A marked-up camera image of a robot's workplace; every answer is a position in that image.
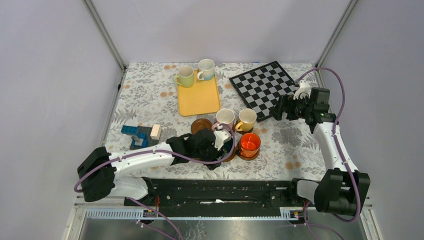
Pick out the dark green mug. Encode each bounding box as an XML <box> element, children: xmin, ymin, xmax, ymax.
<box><xmin>222</xmin><ymin>139</ymin><xmax>235</xmax><ymax>162</ymax></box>

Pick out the yellow plastic tray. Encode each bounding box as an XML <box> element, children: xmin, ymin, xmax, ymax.
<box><xmin>177</xmin><ymin>69</ymin><xmax>221</xmax><ymax>117</ymax></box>

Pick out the aluminium frame rail left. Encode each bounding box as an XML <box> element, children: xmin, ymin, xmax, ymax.
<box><xmin>82</xmin><ymin>0</ymin><xmax>127</xmax><ymax>71</ymax></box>

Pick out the grey building block baseplate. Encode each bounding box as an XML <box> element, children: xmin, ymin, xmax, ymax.
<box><xmin>129</xmin><ymin>126</ymin><xmax>159</xmax><ymax>150</ymax></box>

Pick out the pink mug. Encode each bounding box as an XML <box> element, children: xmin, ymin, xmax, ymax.
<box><xmin>211</xmin><ymin>108</ymin><xmax>236</xmax><ymax>131</ymax></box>
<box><xmin>172</xmin><ymin>66</ymin><xmax>195</xmax><ymax>88</ymax></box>

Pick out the brown coaster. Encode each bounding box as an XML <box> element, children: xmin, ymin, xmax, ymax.
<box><xmin>222</xmin><ymin>148</ymin><xmax>236</xmax><ymax>163</ymax></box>
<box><xmin>236</xmin><ymin>151</ymin><xmax>260</xmax><ymax>161</ymax></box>
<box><xmin>190</xmin><ymin>118</ymin><xmax>213</xmax><ymax>134</ymax></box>

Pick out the dark walnut wooden coaster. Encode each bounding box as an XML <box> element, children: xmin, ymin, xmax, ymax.
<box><xmin>235</xmin><ymin>127</ymin><xmax>254</xmax><ymax>135</ymax></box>

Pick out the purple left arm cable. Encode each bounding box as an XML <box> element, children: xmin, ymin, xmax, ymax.
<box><xmin>73</xmin><ymin>123</ymin><xmax>237</xmax><ymax>240</ymax></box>

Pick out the black and white chessboard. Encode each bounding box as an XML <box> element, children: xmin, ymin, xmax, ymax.
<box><xmin>229</xmin><ymin>61</ymin><xmax>299</xmax><ymax>123</ymax></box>

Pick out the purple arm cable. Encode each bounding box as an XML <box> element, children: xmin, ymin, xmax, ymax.
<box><xmin>294</xmin><ymin>67</ymin><xmax>362</xmax><ymax>240</ymax></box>
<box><xmin>73</xmin><ymin>123</ymin><xmax>237</xmax><ymax>240</ymax></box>

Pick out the cream yellow mug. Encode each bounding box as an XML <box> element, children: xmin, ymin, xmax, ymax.
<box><xmin>235</xmin><ymin>108</ymin><xmax>257</xmax><ymax>132</ymax></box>

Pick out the blue building block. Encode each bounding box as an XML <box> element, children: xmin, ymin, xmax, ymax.
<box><xmin>120</xmin><ymin>125</ymin><xmax>148</xmax><ymax>149</ymax></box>

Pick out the floral patterned tablecloth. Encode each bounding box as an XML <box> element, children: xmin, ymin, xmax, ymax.
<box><xmin>104</xmin><ymin>62</ymin><xmax>326</xmax><ymax>180</ymax></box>

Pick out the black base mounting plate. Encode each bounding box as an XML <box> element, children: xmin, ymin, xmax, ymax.
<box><xmin>140</xmin><ymin>178</ymin><xmax>307</xmax><ymax>219</ymax></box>

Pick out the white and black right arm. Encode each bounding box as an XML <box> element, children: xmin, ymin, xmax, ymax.
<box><xmin>270</xmin><ymin>87</ymin><xmax>371</xmax><ymax>221</ymax></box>

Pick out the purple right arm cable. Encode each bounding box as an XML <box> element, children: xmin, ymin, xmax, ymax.
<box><xmin>294</xmin><ymin>67</ymin><xmax>362</xmax><ymax>240</ymax></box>

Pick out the pink mug front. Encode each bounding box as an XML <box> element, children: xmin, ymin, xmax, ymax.
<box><xmin>211</xmin><ymin>108</ymin><xmax>236</xmax><ymax>131</ymax></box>

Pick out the aluminium frame rail right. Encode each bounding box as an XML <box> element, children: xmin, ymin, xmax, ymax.
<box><xmin>315</xmin><ymin>0</ymin><xmax>359</xmax><ymax>67</ymax></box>

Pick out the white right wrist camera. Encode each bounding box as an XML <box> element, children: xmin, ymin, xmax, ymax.
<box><xmin>293</xmin><ymin>80</ymin><xmax>312</xmax><ymax>100</ymax></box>

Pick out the beige building block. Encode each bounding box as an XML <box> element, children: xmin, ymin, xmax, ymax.
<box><xmin>150</xmin><ymin>124</ymin><xmax>162</xmax><ymax>140</ymax></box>

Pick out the white mug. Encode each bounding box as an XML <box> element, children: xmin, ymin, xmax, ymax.
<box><xmin>197</xmin><ymin>58</ymin><xmax>215</xmax><ymax>81</ymax></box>

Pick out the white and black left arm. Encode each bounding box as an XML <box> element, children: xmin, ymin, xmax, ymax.
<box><xmin>73</xmin><ymin>126</ymin><xmax>233</xmax><ymax>206</ymax></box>

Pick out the aluminium frame rail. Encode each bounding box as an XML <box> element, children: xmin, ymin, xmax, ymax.
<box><xmin>82</xmin><ymin>0</ymin><xmax>127</xmax><ymax>71</ymax></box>
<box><xmin>315</xmin><ymin>0</ymin><xmax>359</xmax><ymax>67</ymax></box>

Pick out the orange cup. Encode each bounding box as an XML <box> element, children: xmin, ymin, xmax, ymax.
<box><xmin>236</xmin><ymin>133</ymin><xmax>261</xmax><ymax>157</ymax></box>

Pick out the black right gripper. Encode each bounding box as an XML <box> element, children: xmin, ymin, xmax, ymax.
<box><xmin>268</xmin><ymin>93</ymin><xmax>313</xmax><ymax>121</ymax></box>

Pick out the pink mug back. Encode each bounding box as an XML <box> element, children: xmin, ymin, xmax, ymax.
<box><xmin>172</xmin><ymin>66</ymin><xmax>195</xmax><ymax>88</ymax></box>

